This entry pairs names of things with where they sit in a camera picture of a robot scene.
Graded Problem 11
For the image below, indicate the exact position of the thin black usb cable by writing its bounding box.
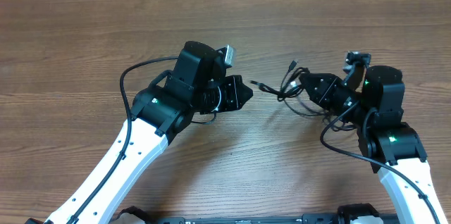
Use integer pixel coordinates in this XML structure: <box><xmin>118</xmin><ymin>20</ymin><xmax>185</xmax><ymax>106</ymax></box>
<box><xmin>280</xmin><ymin>60</ymin><xmax>299</xmax><ymax>89</ymax></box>

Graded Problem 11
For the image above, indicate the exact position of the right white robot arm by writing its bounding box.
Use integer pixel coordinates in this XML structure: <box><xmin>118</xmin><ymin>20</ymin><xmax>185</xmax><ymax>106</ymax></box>
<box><xmin>299</xmin><ymin>66</ymin><xmax>447</xmax><ymax>223</ymax></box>

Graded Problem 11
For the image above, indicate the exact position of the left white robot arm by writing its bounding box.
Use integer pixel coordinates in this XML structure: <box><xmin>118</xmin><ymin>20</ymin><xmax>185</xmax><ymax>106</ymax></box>
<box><xmin>45</xmin><ymin>41</ymin><xmax>253</xmax><ymax>223</ymax></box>

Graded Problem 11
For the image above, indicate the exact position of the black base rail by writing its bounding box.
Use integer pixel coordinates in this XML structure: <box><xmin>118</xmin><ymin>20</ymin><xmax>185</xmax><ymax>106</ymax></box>
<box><xmin>109</xmin><ymin>204</ymin><xmax>400</xmax><ymax>224</ymax></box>

